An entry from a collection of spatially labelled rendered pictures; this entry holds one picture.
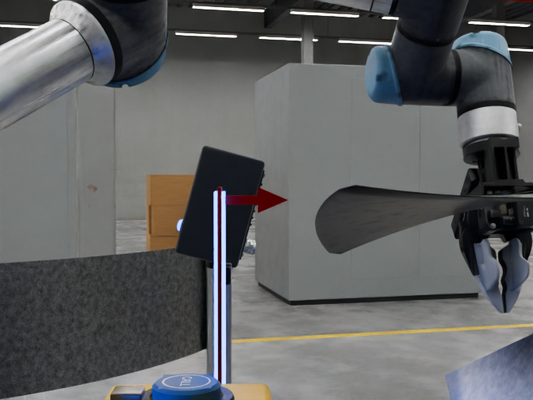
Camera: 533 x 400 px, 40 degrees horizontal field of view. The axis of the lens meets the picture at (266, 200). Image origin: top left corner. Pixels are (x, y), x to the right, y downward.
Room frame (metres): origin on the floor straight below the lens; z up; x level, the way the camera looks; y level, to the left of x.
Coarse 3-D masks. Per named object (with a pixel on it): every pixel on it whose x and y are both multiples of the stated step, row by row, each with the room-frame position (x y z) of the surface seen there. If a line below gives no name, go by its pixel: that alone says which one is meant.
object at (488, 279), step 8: (488, 240) 0.91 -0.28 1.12; (480, 248) 0.93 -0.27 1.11; (488, 248) 0.91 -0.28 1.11; (480, 256) 0.92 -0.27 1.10; (488, 256) 0.90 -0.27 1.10; (496, 256) 0.93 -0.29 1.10; (480, 264) 0.92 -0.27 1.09; (488, 264) 0.91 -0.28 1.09; (496, 264) 0.88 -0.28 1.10; (480, 272) 0.92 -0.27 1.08; (488, 272) 0.91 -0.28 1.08; (496, 272) 0.88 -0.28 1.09; (480, 280) 0.92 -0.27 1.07; (488, 280) 0.91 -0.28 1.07; (496, 280) 0.89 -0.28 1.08; (488, 288) 0.91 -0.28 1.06; (496, 288) 0.91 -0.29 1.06; (488, 296) 0.91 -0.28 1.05; (496, 296) 0.91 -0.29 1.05; (496, 304) 0.91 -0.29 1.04; (504, 312) 0.91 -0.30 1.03
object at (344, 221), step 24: (336, 192) 0.60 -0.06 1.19; (360, 192) 0.59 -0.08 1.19; (384, 192) 0.59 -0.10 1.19; (408, 192) 0.59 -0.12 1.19; (528, 192) 0.65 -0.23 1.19; (336, 216) 0.67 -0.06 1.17; (360, 216) 0.68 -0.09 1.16; (384, 216) 0.69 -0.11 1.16; (408, 216) 0.71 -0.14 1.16; (432, 216) 0.73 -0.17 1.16; (336, 240) 0.76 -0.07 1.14; (360, 240) 0.78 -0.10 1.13
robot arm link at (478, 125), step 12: (480, 108) 0.94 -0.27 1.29; (492, 108) 0.93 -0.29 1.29; (504, 108) 0.94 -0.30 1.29; (468, 120) 0.95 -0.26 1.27; (480, 120) 0.93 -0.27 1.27; (492, 120) 0.93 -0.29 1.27; (504, 120) 0.93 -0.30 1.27; (516, 120) 0.95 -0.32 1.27; (468, 132) 0.94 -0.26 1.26; (480, 132) 0.93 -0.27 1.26; (492, 132) 0.93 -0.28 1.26; (504, 132) 0.93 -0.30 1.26; (516, 132) 0.94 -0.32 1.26; (468, 144) 0.95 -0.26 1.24
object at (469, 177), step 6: (474, 168) 0.97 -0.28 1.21; (468, 174) 0.97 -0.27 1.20; (474, 174) 0.96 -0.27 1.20; (468, 180) 0.97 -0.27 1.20; (474, 180) 0.96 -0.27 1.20; (468, 186) 0.97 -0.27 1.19; (474, 186) 0.96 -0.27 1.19; (462, 192) 0.99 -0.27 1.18; (468, 192) 0.97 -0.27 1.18; (456, 216) 1.01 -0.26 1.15; (462, 216) 1.00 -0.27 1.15; (456, 222) 1.01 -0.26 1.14; (456, 228) 1.01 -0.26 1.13; (456, 234) 1.02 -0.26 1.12
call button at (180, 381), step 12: (156, 384) 0.42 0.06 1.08; (168, 384) 0.42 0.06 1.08; (180, 384) 0.42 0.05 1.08; (192, 384) 0.42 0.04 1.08; (204, 384) 0.42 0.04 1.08; (216, 384) 0.42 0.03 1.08; (156, 396) 0.41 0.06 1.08; (168, 396) 0.41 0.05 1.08; (180, 396) 0.40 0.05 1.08; (192, 396) 0.40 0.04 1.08; (204, 396) 0.41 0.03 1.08; (216, 396) 0.41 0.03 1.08
